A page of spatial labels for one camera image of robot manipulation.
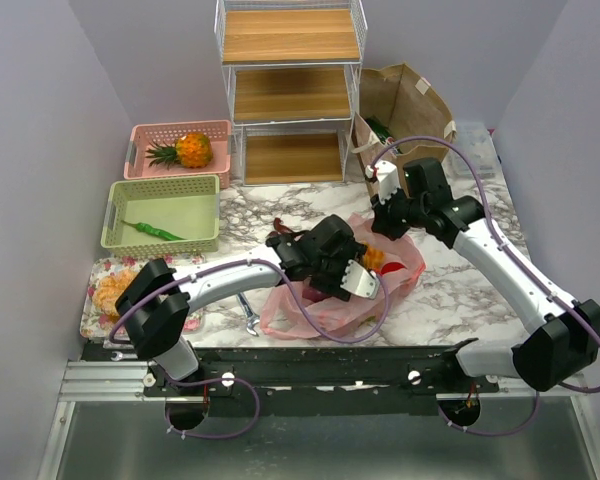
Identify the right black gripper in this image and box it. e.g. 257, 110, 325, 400
371, 183, 427, 241

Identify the pink plastic bag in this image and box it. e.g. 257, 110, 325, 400
260, 214, 426, 340

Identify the brown paper grocery bag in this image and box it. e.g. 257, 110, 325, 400
352, 63, 456, 169

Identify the purple eggplant toy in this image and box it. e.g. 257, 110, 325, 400
302, 285, 330, 303

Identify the red tomato toy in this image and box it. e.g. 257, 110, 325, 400
380, 262, 405, 275

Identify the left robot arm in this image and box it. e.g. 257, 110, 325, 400
115, 215, 379, 395

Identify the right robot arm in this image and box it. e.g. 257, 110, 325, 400
365, 158, 600, 392

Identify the silver open-end wrench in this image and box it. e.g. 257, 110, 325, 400
236, 293, 260, 337

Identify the clear plastic organizer box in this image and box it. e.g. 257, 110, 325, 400
454, 121, 499, 179

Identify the green plastic basket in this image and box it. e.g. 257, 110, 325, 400
101, 175, 220, 258

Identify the pink plastic basket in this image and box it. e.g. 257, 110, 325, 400
124, 120, 232, 188

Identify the toy pineapple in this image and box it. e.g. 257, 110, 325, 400
147, 132, 214, 169

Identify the green chili pepper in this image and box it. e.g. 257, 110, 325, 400
121, 220, 183, 242

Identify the orange bread toy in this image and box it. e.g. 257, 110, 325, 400
92, 269, 137, 317

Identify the small silver wrench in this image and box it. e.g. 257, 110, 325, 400
111, 351, 138, 362

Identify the floral tray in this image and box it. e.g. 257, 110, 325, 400
79, 254, 204, 342

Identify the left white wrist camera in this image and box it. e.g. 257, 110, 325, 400
340, 260, 380, 299

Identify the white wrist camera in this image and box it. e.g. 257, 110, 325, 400
364, 160, 401, 204
340, 260, 380, 299

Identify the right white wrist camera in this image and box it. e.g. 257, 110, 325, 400
364, 160, 401, 204

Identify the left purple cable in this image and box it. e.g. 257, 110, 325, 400
108, 259, 391, 440

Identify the purple cable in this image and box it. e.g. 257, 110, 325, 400
108, 259, 391, 440
369, 135, 600, 436

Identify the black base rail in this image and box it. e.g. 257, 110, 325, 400
79, 343, 541, 419

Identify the white wire wooden shelf rack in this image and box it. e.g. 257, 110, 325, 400
214, 1, 368, 185

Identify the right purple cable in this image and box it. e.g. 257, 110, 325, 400
369, 135, 600, 436

